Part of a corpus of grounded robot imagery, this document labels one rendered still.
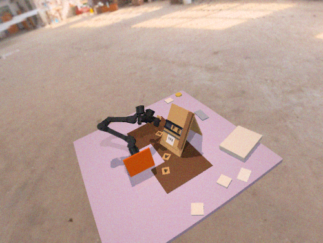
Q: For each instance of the grey flat rectangular tile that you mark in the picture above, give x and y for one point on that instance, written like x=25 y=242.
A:
x=201 y=115

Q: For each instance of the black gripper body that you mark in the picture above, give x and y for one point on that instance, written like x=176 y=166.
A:
x=155 y=120

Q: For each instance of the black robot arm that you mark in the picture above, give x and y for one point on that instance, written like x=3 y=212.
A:
x=103 y=126

